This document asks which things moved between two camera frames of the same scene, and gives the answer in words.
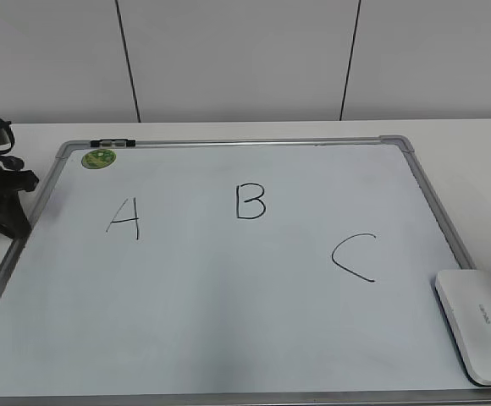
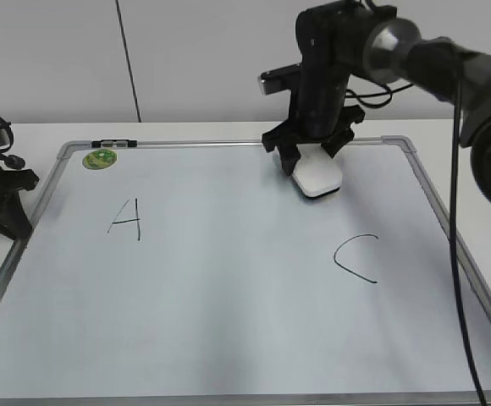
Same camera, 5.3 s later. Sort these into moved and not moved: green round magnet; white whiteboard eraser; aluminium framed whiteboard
Moved: white whiteboard eraser
Not moved: aluminium framed whiteboard; green round magnet
